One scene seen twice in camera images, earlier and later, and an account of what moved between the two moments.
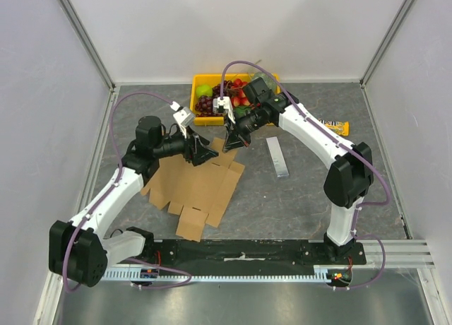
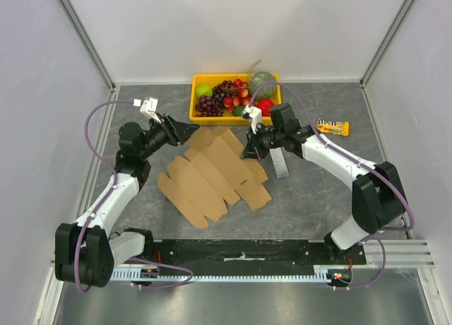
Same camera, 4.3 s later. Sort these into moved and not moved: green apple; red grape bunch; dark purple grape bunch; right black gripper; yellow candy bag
Moved: right black gripper
Not moved: red grape bunch; yellow candy bag; dark purple grape bunch; green apple
